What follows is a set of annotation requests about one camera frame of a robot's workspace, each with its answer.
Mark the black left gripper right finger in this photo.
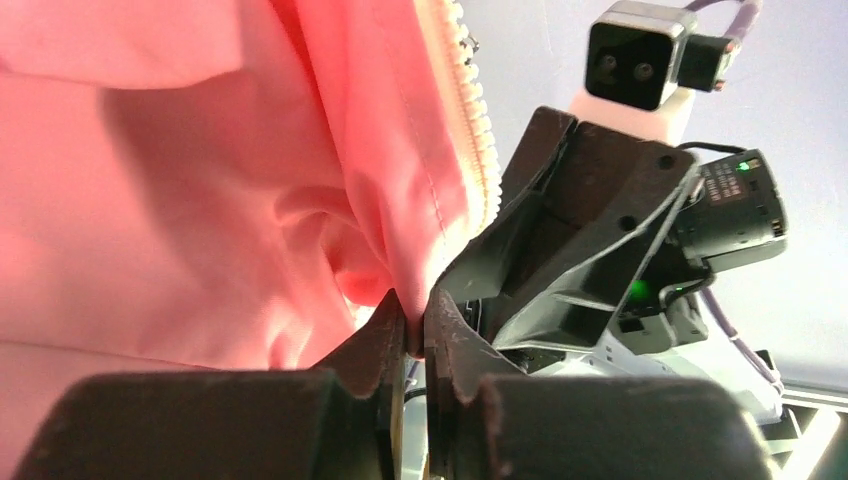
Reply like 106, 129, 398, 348
423, 288, 776, 480

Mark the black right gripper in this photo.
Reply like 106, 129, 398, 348
493, 123, 788, 355

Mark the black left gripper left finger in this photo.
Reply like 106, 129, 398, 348
14, 292, 406, 479

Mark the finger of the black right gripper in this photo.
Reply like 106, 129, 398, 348
438, 106, 578, 332

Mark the pink zip-up jacket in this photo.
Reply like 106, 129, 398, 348
1, 1, 501, 478

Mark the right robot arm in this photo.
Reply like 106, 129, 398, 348
441, 106, 788, 424

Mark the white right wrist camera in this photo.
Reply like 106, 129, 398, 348
569, 1, 762, 145

